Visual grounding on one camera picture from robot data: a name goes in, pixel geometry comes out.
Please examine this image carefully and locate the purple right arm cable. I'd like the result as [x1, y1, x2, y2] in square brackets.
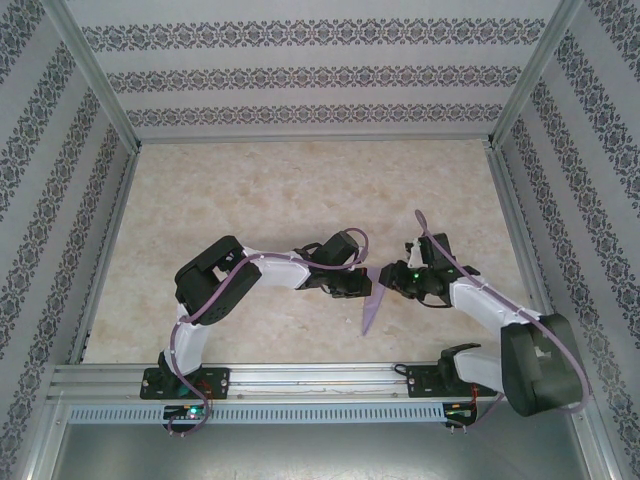
[414, 209, 594, 432]

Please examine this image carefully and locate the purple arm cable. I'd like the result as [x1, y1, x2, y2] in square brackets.
[169, 227, 370, 436]
[414, 209, 594, 432]

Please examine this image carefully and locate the aluminium mounting rail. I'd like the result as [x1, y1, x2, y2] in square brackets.
[47, 358, 595, 402]

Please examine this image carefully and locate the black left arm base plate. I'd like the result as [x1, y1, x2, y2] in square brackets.
[141, 366, 232, 401]

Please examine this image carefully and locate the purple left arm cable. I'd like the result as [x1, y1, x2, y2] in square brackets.
[169, 227, 370, 436]

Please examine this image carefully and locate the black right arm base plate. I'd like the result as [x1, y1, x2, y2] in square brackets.
[405, 363, 499, 400]

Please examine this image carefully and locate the grey metal panel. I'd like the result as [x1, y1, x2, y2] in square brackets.
[49, 423, 594, 480]

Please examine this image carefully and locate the slotted grey cable duct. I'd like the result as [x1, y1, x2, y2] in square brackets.
[67, 403, 447, 425]

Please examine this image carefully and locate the aluminium side rail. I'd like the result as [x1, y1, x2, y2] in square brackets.
[485, 144, 571, 360]
[67, 149, 142, 365]

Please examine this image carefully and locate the purple paper sheet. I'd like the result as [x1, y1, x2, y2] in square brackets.
[359, 266, 389, 336]

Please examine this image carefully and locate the aluminium frame post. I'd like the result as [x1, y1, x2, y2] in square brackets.
[569, 394, 629, 480]
[485, 0, 586, 150]
[43, 0, 144, 154]
[17, 392, 71, 480]

